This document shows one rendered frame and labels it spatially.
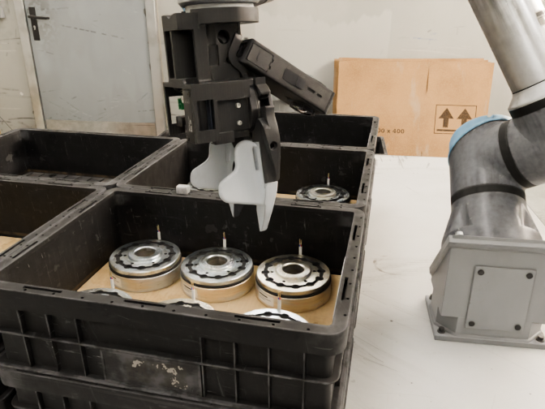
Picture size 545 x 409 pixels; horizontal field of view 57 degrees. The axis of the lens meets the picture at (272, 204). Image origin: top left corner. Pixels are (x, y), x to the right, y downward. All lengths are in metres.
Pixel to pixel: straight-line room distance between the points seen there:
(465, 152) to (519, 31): 0.20
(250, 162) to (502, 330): 0.55
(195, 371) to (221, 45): 0.32
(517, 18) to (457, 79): 2.88
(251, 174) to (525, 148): 0.49
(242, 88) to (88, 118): 3.88
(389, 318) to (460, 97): 2.91
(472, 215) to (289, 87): 0.43
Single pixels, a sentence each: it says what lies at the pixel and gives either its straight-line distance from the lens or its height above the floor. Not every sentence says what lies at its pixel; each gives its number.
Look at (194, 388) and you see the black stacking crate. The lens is 0.56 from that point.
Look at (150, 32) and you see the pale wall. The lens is 3.98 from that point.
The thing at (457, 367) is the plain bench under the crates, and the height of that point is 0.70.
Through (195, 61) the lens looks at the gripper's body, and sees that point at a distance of 0.47.
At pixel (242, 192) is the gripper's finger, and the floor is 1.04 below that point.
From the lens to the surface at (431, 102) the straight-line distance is 3.68.
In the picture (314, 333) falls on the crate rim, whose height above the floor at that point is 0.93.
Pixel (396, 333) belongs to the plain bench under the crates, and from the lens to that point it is 0.88.
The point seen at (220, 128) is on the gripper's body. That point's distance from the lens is 0.47.
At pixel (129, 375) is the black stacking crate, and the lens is 0.59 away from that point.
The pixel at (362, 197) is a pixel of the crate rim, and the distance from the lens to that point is 0.77.
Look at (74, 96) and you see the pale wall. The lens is 4.34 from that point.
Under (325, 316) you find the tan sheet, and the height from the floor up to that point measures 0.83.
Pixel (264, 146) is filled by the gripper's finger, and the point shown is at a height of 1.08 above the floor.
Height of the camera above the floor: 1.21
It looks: 23 degrees down
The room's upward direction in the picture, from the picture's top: straight up
